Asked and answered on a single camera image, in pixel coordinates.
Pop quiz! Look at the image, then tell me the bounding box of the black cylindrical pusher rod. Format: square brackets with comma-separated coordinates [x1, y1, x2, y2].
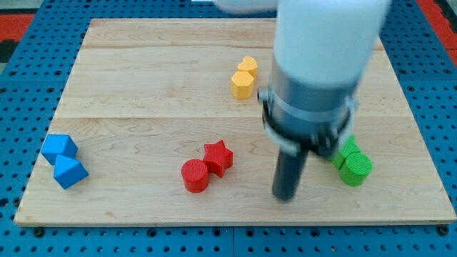
[272, 149, 308, 201]

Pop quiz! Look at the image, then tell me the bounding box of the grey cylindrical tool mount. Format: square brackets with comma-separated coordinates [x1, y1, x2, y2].
[258, 59, 357, 157]

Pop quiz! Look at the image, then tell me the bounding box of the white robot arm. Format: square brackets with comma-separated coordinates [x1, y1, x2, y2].
[216, 0, 390, 202]

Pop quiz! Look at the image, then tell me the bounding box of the green cube block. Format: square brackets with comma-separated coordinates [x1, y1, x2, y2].
[331, 135, 361, 170]

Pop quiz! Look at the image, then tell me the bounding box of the blue cube block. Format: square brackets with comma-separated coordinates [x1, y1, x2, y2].
[41, 134, 79, 165]

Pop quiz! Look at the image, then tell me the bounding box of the green cylinder block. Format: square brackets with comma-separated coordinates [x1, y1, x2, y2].
[340, 153, 373, 186]

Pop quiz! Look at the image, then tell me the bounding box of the red star block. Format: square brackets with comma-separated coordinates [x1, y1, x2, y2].
[203, 140, 233, 178]

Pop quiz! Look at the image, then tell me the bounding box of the yellow hexagon block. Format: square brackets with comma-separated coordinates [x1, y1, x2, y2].
[231, 71, 254, 99]

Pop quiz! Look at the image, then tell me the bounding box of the yellow heart block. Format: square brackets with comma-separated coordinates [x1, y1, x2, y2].
[237, 56, 258, 79]

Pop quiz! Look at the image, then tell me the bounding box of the red cylinder block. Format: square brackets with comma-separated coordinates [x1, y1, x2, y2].
[181, 159, 209, 193]

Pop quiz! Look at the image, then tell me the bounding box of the wooden board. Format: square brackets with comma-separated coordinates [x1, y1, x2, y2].
[14, 19, 456, 227]

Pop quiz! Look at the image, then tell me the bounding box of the blue triangular prism block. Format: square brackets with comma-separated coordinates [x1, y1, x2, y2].
[54, 155, 89, 189]

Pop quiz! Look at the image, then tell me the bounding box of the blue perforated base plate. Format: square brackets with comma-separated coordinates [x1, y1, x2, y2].
[1, 0, 456, 256]

